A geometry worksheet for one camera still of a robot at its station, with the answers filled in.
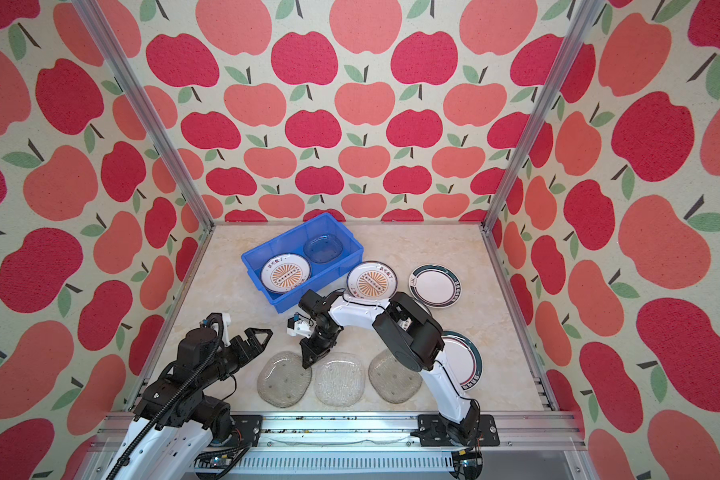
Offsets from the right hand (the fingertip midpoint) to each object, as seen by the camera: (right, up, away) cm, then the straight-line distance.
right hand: (311, 363), depth 86 cm
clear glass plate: (-7, -4, -3) cm, 9 cm away
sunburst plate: (-13, +25, +19) cm, 34 cm away
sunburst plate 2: (+19, +23, +19) cm, 35 cm away
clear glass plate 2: (+8, -3, -3) cm, 10 cm away
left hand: (-9, +9, -10) cm, 17 cm away
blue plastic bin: (+2, +25, +9) cm, 27 cm away
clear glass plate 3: (+23, -4, -3) cm, 24 cm away
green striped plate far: (+40, +21, +16) cm, 48 cm away
